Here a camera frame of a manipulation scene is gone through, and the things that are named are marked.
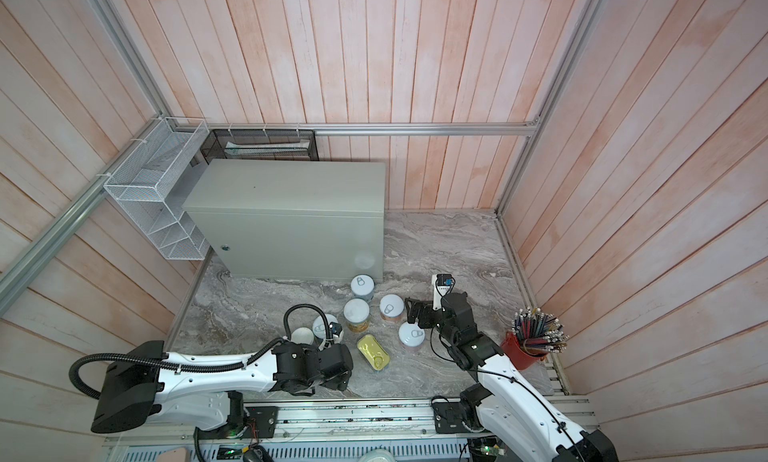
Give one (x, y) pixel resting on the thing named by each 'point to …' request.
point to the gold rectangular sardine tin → (373, 352)
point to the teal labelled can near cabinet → (362, 287)
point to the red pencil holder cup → (533, 336)
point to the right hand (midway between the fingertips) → (420, 298)
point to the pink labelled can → (411, 336)
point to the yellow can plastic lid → (356, 314)
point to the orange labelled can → (391, 307)
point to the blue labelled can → (319, 325)
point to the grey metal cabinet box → (289, 219)
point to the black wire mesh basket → (261, 144)
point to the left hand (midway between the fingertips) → (334, 375)
